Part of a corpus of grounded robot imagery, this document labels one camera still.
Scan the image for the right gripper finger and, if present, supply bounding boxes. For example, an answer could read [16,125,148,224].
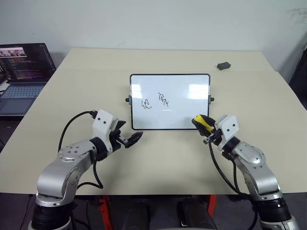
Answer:
[200,115,216,127]
[191,118,212,138]

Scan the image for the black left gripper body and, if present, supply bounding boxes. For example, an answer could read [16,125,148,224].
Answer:
[108,121,128,152]

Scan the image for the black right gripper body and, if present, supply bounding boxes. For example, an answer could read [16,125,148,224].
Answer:
[203,128,223,146]

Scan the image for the yellow whiteboard eraser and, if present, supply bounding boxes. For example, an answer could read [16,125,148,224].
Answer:
[193,115,213,133]

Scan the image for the small black-framed whiteboard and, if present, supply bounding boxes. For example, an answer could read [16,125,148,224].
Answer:
[125,73,215,131]

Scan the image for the small black box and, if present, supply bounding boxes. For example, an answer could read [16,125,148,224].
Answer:
[216,61,232,70]

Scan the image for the dark rounded shape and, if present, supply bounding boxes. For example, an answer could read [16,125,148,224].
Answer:
[177,196,218,230]

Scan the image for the dark side desk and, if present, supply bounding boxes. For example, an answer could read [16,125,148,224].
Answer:
[0,79,26,154]

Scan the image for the open grey laptop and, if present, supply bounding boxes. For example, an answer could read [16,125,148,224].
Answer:
[0,43,57,116]

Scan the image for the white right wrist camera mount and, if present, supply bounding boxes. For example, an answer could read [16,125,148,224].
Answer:
[214,115,239,152]

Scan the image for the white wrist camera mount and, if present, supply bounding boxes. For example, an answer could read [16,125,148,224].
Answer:
[214,115,239,152]
[92,109,119,145]

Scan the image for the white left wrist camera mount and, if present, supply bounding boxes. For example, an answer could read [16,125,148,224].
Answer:
[92,109,119,145]

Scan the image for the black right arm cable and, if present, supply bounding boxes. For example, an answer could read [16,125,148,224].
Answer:
[207,140,251,201]

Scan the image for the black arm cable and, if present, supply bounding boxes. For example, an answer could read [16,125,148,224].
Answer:
[58,109,104,190]
[207,140,251,201]

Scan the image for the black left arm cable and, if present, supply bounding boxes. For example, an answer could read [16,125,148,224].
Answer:
[58,109,104,190]

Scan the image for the red table frame leg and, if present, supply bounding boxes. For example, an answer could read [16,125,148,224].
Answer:
[98,195,111,230]
[207,194,217,216]

